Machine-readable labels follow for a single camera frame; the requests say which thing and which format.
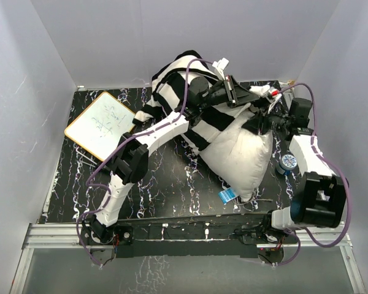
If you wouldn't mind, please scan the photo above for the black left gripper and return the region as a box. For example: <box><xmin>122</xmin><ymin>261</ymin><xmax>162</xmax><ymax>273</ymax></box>
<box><xmin>200</xmin><ymin>77</ymin><xmax>261</xmax><ymax>111</ymax></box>

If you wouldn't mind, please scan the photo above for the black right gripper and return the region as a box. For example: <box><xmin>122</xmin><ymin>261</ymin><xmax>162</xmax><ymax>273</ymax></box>
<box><xmin>240</xmin><ymin>102</ymin><xmax>291</xmax><ymax>135</ymax></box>

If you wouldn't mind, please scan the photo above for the black white striped pillowcase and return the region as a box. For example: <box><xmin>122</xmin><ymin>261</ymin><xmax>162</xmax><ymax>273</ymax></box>
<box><xmin>132</xmin><ymin>50</ymin><xmax>250</xmax><ymax>154</ymax></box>

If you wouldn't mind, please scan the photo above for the white pillow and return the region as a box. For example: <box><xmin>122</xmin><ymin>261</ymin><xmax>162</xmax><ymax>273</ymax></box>
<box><xmin>199</xmin><ymin>112</ymin><xmax>274</xmax><ymax>203</ymax></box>

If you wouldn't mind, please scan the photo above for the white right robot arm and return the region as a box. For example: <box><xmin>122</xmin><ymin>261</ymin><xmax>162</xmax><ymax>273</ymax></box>
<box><xmin>243</xmin><ymin>96</ymin><xmax>346</xmax><ymax>243</ymax></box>

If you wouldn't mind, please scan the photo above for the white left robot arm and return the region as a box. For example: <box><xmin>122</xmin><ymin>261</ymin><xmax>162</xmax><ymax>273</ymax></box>
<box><xmin>90</xmin><ymin>73</ymin><xmax>266</xmax><ymax>244</ymax></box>

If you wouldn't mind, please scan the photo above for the blue white tape roll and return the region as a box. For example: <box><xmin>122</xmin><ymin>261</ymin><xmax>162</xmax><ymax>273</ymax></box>
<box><xmin>275</xmin><ymin>154</ymin><xmax>297</xmax><ymax>176</ymax></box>

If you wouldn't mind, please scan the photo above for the yellow framed whiteboard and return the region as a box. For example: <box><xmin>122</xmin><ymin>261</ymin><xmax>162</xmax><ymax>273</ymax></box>
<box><xmin>64</xmin><ymin>91</ymin><xmax>135</xmax><ymax>161</ymax></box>

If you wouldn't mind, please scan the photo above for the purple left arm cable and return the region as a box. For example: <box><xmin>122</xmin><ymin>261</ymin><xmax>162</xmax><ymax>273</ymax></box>
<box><xmin>75</xmin><ymin>58</ymin><xmax>224</xmax><ymax>266</ymax></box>

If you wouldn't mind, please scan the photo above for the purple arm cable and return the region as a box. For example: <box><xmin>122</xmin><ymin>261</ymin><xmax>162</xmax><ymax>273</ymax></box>
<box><xmin>273</xmin><ymin>83</ymin><xmax>351</xmax><ymax>264</ymax></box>
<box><xmin>75</xmin><ymin>58</ymin><xmax>224</xmax><ymax>266</ymax></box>

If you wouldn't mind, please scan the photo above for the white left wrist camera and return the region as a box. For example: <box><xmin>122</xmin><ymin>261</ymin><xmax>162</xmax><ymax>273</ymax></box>
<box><xmin>212</xmin><ymin>58</ymin><xmax>229</xmax><ymax>72</ymax></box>

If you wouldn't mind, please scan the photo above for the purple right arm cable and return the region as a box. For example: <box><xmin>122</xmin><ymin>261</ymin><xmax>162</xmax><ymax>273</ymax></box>
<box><xmin>273</xmin><ymin>83</ymin><xmax>351</xmax><ymax>264</ymax></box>

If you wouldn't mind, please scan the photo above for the aluminium table frame rail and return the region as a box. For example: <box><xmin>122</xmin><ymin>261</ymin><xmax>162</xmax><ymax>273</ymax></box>
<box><xmin>11</xmin><ymin>223</ymin><xmax>366</xmax><ymax>293</ymax></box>

